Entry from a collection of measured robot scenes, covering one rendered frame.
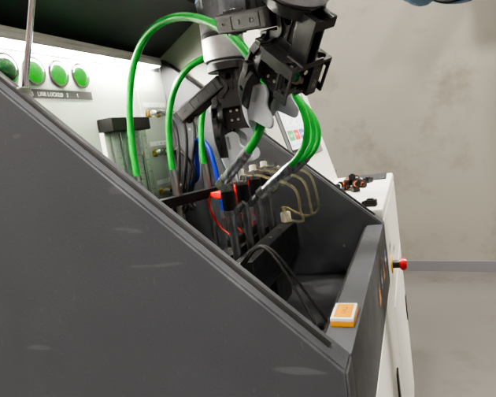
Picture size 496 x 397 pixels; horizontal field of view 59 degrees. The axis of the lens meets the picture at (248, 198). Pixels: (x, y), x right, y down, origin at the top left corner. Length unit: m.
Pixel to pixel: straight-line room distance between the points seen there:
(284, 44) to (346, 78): 2.98
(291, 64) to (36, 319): 0.48
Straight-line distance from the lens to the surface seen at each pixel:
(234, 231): 0.86
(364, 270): 0.80
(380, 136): 3.49
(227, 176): 0.73
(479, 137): 3.43
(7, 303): 0.72
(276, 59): 0.56
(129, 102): 0.93
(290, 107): 0.66
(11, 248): 0.68
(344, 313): 0.61
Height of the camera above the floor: 1.21
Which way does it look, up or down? 8 degrees down
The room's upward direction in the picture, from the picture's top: 8 degrees counter-clockwise
